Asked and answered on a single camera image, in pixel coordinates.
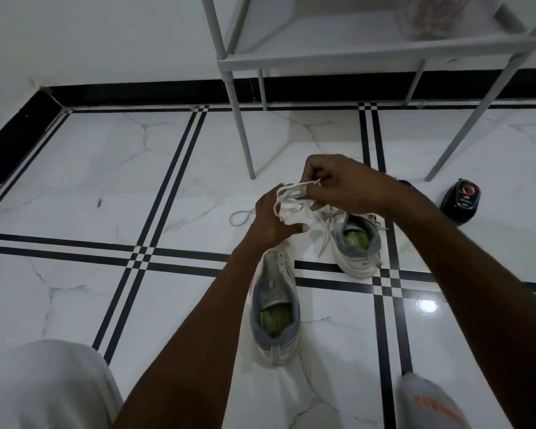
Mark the person's left hand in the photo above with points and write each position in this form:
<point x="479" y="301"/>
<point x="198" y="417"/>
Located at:
<point x="268" y="227"/>

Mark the person's right hand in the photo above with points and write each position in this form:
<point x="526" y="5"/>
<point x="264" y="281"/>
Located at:
<point x="357" y="187"/>

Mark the white shoelace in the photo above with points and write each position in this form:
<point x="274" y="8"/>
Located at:
<point x="288" y="205"/>
<point x="326" y="227"/>

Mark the white sneaker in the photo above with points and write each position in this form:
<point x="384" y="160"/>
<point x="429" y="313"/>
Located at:
<point x="274" y="348"/>
<point x="362" y="268"/>

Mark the person's left forearm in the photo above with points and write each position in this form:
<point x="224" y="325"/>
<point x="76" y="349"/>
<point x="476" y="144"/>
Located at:
<point x="196" y="352"/>

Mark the person's right forearm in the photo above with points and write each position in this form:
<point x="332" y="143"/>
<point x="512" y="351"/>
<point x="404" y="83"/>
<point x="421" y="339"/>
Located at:
<point x="487" y="308"/>

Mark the black shoe polish container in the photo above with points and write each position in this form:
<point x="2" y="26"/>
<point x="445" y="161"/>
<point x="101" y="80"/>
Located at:
<point x="460" y="203"/>

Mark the grey metal shelf rack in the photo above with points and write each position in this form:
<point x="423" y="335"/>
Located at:
<point x="339" y="55"/>

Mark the dark blue spray bottle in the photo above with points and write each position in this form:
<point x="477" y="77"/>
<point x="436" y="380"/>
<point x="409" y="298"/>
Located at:
<point x="407" y="185"/>

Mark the white sock with orange print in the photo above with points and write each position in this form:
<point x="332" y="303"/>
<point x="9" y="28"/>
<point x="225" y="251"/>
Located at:
<point x="429" y="404"/>

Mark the white shorts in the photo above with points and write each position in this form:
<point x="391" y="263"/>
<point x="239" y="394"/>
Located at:
<point x="40" y="388"/>

